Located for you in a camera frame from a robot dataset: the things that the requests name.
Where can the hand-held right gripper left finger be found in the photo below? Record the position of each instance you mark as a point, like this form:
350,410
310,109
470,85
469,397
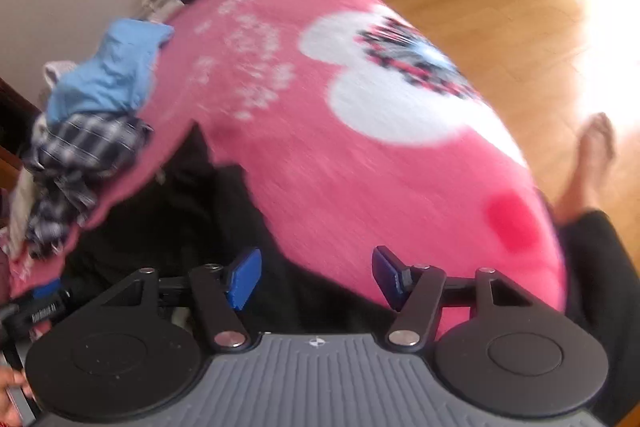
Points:
245,277

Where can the black T-shirt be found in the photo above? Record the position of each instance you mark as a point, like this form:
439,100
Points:
200,217

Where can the person's bare foot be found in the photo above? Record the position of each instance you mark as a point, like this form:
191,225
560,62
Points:
585,167

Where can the cream cloth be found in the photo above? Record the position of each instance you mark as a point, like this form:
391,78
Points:
22,207

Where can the person's left hand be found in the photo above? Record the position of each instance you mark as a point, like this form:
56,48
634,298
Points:
10,384

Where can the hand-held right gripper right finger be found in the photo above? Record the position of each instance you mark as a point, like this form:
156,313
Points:
390,277

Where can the plaid shirt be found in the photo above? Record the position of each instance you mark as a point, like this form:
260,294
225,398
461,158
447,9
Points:
80,147

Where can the light blue garment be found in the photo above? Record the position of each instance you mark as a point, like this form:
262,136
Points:
110,72

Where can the pink floral blanket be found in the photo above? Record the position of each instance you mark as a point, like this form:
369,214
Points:
325,182

